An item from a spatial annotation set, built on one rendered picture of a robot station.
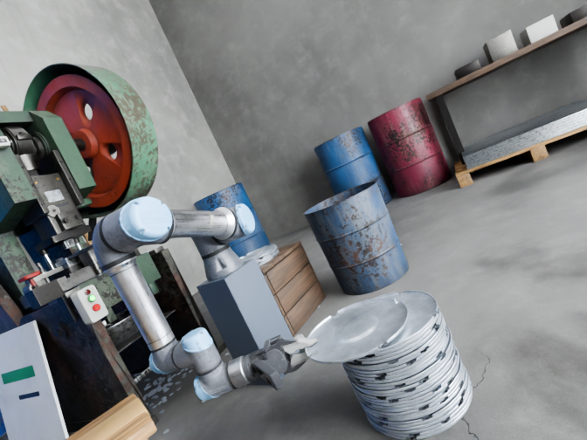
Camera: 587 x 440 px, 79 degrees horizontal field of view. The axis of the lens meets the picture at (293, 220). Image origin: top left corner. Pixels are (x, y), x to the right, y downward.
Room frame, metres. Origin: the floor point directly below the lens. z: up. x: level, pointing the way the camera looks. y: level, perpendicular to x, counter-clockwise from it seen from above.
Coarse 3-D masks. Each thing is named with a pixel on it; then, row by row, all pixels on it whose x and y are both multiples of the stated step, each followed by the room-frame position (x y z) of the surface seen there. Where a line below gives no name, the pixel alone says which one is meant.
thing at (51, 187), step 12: (36, 180) 1.67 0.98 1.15; (48, 180) 1.72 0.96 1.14; (60, 180) 1.77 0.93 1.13; (48, 192) 1.69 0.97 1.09; (60, 192) 1.74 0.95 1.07; (48, 204) 1.67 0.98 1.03; (60, 204) 1.72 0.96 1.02; (72, 204) 1.76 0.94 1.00; (48, 216) 1.65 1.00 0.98; (60, 216) 1.66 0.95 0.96; (72, 216) 1.70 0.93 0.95; (36, 228) 1.70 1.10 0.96; (48, 228) 1.66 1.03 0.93; (60, 228) 1.66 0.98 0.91; (72, 228) 1.70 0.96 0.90
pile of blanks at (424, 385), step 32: (384, 352) 0.76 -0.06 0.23; (416, 352) 0.75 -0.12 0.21; (448, 352) 0.79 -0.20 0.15; (352, 384) 0.89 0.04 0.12; (384, 384) 0.77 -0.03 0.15; (416, 384) 0.75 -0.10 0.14; (448, 384) 0.77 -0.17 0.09; (384, 416) 0.79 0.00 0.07; (416, 416) 0.76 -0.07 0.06; (448, 416) 0.77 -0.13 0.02
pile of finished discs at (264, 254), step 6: (264, 246) 2.00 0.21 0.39; (270, 246) 1.94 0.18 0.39; (276, 246) 1.87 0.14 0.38; (252, 252) 2.01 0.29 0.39; (258, 252) 1.88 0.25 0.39; (264, 252) 1.83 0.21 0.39; (270, 252) 1.78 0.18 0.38; (276, 252) 1.83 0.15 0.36; (246, 258) 1.86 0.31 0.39; (258, 258) 1.79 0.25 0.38; (264, 258) 1.75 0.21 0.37; (270, 258) 1.77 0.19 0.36; (258, 264) 1.80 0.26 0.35
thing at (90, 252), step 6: (90, 246) 1.57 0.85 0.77; (78, 252) 1.62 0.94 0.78; (84, 252) 1.63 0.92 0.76; (90, 252) 1.63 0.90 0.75; (84, 258) 1.64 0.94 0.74; (90, 258) 1.63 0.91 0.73; (96, 258) 1.64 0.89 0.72; (84, 264) 1.65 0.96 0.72; (90, 264) 1.63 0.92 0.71; (96, 264) 1.63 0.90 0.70; (96, 270) 1.63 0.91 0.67
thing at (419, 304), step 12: (396, 300) 0.97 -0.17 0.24; (408, 300) 0.94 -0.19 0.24; (420, 300) 0.91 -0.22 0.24; (432, 300) 0.88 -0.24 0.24; (420, 312) 0.85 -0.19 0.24; (432, 312) 0.83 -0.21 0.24; (408, 324) 0.82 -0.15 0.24; (420, 324) 0.80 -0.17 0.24; (396, 336) 0.79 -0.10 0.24; (408, 336) 0.77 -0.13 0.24; (384, 348) 0.76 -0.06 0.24
